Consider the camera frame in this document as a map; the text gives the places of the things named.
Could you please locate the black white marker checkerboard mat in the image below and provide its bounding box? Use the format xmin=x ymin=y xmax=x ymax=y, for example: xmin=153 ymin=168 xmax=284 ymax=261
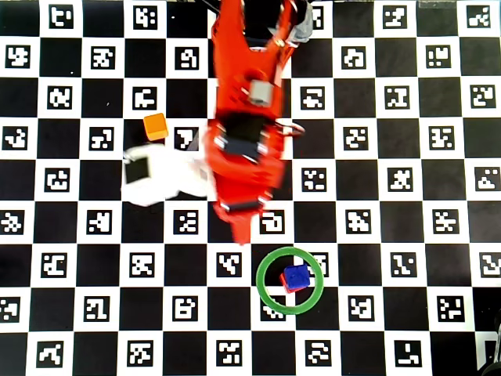
xmin=0 ymin=0 xmax=501 ymax=376

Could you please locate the blue cube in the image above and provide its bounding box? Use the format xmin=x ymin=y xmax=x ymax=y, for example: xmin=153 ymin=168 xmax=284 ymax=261
xmin=283 ymin=264 xmax=312 ymax=291

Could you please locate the orange cube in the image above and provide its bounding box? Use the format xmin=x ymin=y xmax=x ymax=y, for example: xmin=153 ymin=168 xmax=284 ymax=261
xmin=142 ymin=113 xmax=170 ymax=142

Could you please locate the red cube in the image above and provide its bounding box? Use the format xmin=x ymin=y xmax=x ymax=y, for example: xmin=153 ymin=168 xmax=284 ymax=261
xmin=279 ymin=273 xmax=301 ymax=295

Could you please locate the black camera stand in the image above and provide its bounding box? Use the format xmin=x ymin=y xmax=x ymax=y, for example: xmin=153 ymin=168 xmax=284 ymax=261
xmin=476 ymin=307 xmax=501 ymax=376

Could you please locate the green ring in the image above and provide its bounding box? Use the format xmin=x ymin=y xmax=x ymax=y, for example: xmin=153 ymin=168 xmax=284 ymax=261
xmin=255 ymin=246 xmax=326 ymax=316

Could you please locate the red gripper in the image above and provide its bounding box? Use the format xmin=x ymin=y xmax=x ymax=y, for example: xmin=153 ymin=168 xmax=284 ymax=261
xmin=206 ymin=113 xmax=289 ymax=246

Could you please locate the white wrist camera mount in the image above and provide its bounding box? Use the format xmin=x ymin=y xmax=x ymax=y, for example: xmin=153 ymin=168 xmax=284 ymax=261
xmin=120 ymin=143 xmax=215 ymax=208

